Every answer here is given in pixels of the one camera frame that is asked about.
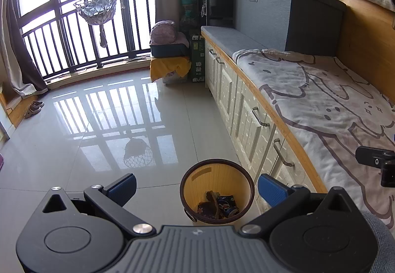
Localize dark grey pet bed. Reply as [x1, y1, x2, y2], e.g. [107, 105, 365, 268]
[149, 41, 190, 58]

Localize green carton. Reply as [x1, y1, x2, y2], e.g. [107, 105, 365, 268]
[188, 34, 207, 83]

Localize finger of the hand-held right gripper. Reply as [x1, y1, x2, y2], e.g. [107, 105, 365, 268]
[355, 146, 395, 166]

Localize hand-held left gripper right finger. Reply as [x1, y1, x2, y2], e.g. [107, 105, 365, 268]
[239, 174, 358, 238]

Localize white printed blanket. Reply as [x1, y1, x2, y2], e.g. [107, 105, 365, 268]
[233, 48, 395, 228]

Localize hanging rope basket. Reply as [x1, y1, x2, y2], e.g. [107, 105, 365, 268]
[73, 0, 126, 49]

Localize grey storage box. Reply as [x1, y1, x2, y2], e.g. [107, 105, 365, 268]
[231, 0, 347, 58]

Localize white sheer curtain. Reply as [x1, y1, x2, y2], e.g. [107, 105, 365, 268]
[0, 0, 31, 99]

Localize white drawer cabinet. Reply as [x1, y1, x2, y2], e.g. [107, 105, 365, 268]
[202, 36, 328, 218]

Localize white printed bag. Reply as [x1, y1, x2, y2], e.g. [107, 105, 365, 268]
[162, 71, 188, 86]

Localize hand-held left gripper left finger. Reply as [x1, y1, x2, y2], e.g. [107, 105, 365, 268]
[39, 173, 157, 238]

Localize black balcony railing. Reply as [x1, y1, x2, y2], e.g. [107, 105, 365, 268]
[21, 0, 155, 82]

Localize yellow cloth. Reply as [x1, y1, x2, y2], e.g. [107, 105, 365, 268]
[150, 56, 192, 83]

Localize dark brown curtain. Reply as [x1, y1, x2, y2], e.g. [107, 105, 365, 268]
[0, 0, 49, 98]

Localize blue crushed can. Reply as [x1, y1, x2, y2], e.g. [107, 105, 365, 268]
[217, 195, 240, 218]

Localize grey blue cloth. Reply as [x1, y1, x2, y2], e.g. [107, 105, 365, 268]
[360, 211, 395, 273]

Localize pink plush cushion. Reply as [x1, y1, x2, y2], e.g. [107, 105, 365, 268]
[150, 20, 186, 46]

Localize clear plastic bottles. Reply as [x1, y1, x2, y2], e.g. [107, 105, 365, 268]
[180, 0, 198, 31]

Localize dark floral pouch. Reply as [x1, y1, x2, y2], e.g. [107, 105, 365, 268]
[197, 201, 217, 218]

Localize wood-look bin with dark rim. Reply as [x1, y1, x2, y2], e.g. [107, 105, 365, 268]
[180, 159, 256, 225]

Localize dark wrappers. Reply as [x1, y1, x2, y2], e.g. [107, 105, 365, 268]
[206, 190, 226, 220]

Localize grey bench cushion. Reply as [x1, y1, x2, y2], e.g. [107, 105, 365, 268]
[201, 25, 270, 59]

